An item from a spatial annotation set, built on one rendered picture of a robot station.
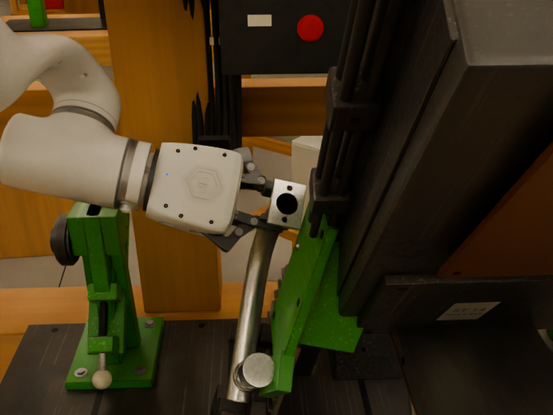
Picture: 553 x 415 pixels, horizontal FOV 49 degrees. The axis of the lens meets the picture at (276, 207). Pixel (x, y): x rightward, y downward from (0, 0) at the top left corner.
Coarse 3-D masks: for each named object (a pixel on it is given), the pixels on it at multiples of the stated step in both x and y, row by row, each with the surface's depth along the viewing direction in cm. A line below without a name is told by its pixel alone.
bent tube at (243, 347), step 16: (272, 192) 71; (288, 192) 72; (304, 192) 72; (272, 208) 71; (288, 208) 76; (272, 224) 70; (288, 224) 70; (256, 240) 81; (272, 240) 80; (256, 256) 81; (256, 272) 81; (256, 288) 81; (240, 304) 81; (256, 304) 80; (240, 320) 80; (256, 320) 80; (240, 336) 79; (256, 336) 79; (240, 352) 78; (240, 400) 76
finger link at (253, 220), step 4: (236, 212) 71; (240, 212) 71; (244, 212) 71; (236, 216) 71; (240, 216) 71; (244, 216) 71; (248, 216) 71; (252, 216) 71; (236, 220) 70; (240, 220) 71; (244, 220) 71; (248, 220) 71; (252, 220) 71; (256, 220) 71; (232, 224) 73; (236, 224) 73; (240, 224) 73; (248, 224) 71; (252, 224) 71; (256, 224) 71
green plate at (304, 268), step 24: (312, 240) 65; (336, 240) 62; (288, 264) 75; (312, 264) 63; (336, 264) 63; (288, 288) 72; (312, 288) 63; (336, 288) 65; (288, 312) 69; (312, 312) 66; (336, 312) 66; (288, 336) 67; (312, 336) 68; (336, 336) 68
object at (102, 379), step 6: (102, 354) 87; (102, 360) 87; (102, 366) 87; (96, 372) 86; (102, 372) 86; (108, 372) 87; (96, 378) 86; (102, 378) 86; (108, 378) 86; (96, 384) 86; (102, 384) 86; (108, 384) 86
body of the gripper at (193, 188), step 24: (168, 144) 70; (192, 144) 70; (168, 168) 69; (192, 168) 69; (216, 168) 70; (240, 168) 71; (168, 192) 68; (192, 192) 69; (216, 192) 69; (168, 216) 68; (192, 216) 68; (216, 216) 69
